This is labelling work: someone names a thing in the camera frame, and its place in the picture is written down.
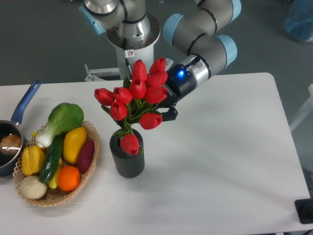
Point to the orange fruit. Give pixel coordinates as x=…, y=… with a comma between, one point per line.
x=69, y=178

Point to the red tulip bouquet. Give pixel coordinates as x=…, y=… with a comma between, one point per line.
x=135, y=102

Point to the woven wicker basket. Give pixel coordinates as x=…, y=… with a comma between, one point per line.
x=56, y=196

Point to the white steamed bun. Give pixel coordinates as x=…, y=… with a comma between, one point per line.
x=32, y=188

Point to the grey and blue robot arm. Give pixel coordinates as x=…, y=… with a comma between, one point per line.
x=196, y=37

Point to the yellow mango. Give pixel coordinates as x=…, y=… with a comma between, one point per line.
x=73, y=142

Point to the blue translucent container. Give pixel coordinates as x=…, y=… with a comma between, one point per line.
x=298, y=23

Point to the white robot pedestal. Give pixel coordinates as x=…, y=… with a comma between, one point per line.
x=132, y=41

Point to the white furniture frame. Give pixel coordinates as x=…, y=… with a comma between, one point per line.
x=303, y=111

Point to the brown bread roll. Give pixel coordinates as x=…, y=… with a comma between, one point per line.
x=10, y=144

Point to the green cucumber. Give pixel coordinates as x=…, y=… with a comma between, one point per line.
x=52, y=159

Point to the green bok choy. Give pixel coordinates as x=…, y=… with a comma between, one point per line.
x=64, y=117

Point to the purple sweet potato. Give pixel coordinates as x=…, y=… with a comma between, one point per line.
x=85, y=156

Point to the yellow bell pepper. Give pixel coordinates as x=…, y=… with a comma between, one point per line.
x=32, y=160

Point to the yellow banana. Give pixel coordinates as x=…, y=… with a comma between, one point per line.
x=53, y=183

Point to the dark grey ribbed vase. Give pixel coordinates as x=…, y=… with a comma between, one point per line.
x=128, y=162

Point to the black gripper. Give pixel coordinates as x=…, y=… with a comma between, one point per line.
x=181, y=81

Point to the blue saucepan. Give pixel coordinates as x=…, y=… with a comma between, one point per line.
x=7, y=127

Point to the black device at edge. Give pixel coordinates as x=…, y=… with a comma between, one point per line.
x=304, y=208

